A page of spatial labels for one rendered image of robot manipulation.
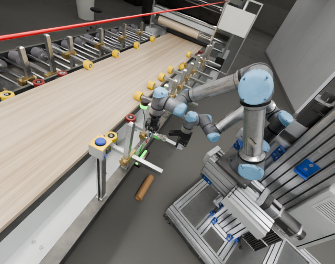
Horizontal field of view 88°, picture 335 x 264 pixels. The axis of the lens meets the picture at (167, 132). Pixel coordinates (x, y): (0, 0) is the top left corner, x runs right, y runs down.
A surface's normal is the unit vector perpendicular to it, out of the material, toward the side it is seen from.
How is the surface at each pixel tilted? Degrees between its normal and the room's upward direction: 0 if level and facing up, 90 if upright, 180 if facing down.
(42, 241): 0
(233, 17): 90
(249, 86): 83
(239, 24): 90
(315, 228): 90
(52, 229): 0
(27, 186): 0
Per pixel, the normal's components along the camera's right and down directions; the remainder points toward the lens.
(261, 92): -0.47, 0.41
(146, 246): 0.25, -0.70
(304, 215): -0.71, 0.34
